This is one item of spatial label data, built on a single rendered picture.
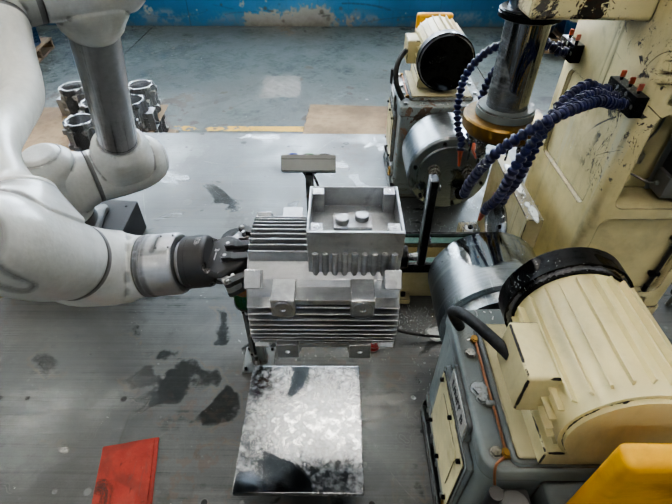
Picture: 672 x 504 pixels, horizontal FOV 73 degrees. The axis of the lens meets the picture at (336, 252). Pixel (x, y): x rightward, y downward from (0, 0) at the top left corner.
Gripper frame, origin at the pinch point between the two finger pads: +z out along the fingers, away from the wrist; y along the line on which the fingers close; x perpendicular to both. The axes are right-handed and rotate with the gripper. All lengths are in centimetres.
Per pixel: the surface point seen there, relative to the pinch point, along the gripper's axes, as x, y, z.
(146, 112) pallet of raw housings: 76, 238, -136
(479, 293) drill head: 26.4, 13.3, 26.1
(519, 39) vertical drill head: -9, 48, 38
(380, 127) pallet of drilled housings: 127, 282, 19
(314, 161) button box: 30, 75, -9
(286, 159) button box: 28, 75, -18
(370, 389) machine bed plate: 58, 13, 3
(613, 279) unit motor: 5.6, -4.4, 37.8
